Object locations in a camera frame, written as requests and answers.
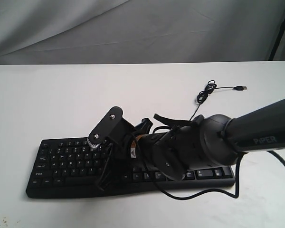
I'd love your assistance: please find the black usb cable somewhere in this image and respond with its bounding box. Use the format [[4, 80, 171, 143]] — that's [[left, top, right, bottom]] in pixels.
[[189, 80, 248, 121]]

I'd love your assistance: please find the black acer keyboard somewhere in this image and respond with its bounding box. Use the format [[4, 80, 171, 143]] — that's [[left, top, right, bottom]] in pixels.
[[26, 138, 235, 199]]

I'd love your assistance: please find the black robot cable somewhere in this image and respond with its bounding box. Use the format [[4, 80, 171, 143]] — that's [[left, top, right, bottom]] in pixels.
[[142, 149, 285, 201]]

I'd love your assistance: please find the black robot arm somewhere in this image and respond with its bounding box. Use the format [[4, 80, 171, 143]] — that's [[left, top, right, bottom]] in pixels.
[[87, 99, 285, 188]]

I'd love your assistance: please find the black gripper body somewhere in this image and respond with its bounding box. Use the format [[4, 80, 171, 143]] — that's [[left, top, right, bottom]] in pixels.
[[129, 117, 204, 181]]

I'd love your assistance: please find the grey backdrop cloth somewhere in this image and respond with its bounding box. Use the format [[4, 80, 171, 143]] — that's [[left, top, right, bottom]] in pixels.
[[0, 0, 285, 65]]

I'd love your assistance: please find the black tripod stand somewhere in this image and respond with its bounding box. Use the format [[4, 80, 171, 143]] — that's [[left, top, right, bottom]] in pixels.
[[268, 16, 285, 61]]

